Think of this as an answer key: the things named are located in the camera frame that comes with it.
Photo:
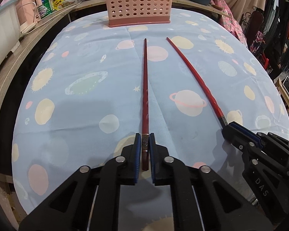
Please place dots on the wooden counter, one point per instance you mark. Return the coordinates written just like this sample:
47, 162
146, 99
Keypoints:
4, 69

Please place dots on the blue planet print tablecloth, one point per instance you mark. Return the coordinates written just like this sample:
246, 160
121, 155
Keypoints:
86, 105

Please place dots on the hanging clothes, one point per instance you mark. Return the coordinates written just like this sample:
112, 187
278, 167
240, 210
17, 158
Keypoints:
274, 41

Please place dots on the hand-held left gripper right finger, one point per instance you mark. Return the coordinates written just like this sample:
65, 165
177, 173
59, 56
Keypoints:
152, 158

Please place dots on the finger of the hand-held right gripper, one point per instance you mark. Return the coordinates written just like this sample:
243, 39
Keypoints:
249, 132
234, 137

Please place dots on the yellow snack packet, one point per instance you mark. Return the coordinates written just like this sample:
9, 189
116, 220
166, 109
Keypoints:
58, 3

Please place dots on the pink floral cloth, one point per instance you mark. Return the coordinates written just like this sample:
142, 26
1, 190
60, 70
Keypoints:
228, 19

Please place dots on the glass container with green lid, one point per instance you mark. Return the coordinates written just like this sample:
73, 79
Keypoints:
73, 1

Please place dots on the pink perforated utensil basket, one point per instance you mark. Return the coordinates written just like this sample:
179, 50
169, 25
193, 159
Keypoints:
134, 4

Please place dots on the small wooden frame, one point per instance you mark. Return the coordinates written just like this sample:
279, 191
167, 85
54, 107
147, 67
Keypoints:
287, 86

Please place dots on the pink kitchen appliance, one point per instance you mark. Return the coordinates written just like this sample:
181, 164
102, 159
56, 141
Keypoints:
27, 7

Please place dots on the bright red chopstick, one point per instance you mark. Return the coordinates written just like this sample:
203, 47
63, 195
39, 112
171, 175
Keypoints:
197, 79

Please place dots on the dark red chopstick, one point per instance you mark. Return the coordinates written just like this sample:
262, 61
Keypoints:
145, 89

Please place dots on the white plastic tub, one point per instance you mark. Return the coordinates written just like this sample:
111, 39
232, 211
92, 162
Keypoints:
2, 36

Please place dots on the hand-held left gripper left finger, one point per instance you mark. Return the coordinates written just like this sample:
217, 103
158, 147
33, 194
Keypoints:
136, 158

